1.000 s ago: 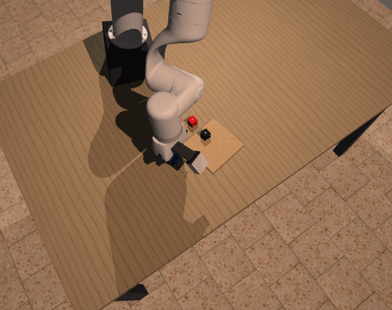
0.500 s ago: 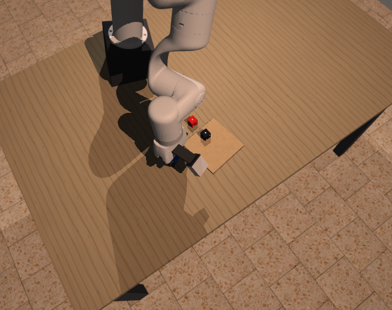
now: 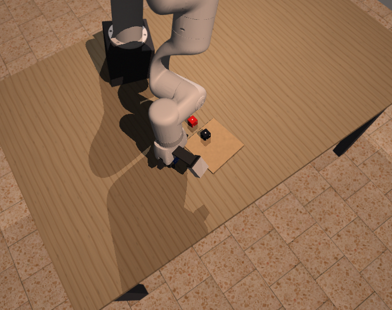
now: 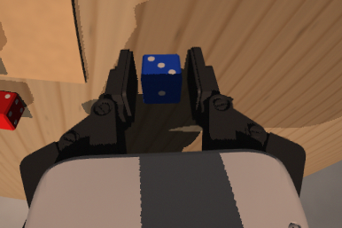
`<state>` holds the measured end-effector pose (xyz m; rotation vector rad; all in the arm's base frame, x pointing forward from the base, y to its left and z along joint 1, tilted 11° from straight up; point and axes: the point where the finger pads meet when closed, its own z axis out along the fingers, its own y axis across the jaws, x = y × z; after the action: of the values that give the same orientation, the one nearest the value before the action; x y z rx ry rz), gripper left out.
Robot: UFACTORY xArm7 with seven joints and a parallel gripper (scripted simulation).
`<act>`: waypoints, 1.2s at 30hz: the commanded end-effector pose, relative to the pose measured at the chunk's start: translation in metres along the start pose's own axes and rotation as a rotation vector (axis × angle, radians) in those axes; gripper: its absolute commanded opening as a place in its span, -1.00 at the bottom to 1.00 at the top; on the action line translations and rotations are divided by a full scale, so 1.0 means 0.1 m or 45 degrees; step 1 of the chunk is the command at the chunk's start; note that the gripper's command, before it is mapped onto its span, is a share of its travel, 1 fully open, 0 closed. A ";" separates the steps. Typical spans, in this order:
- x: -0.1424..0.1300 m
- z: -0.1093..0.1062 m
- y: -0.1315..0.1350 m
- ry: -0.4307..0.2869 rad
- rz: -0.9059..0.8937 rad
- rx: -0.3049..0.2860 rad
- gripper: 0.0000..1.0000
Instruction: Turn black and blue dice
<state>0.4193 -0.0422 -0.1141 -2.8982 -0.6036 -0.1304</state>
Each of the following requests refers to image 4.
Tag blue die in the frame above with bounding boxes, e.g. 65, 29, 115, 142
141, 54, 183, 104

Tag tan mat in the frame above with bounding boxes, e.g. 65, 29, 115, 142
0, 0, 87, 83

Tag red die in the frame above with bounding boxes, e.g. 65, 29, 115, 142
0, 90, 25, 130

